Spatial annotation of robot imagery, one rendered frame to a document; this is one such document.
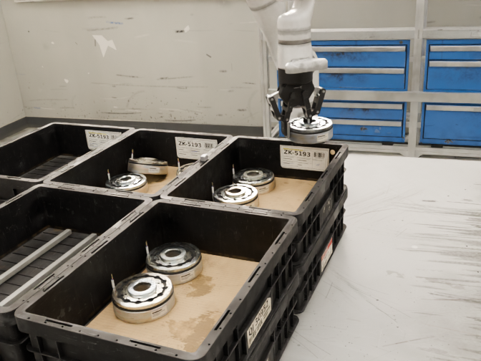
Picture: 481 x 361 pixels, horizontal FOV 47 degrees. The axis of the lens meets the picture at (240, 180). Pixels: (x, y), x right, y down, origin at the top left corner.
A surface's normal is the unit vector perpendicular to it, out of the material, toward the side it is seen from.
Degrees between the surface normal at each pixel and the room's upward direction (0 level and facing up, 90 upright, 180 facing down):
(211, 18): 90
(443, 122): 90
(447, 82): 90
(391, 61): 90
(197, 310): 0
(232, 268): 0
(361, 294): 0
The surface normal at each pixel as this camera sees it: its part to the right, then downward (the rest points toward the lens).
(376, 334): -0.07, -0.92
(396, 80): -0.32, 0.39
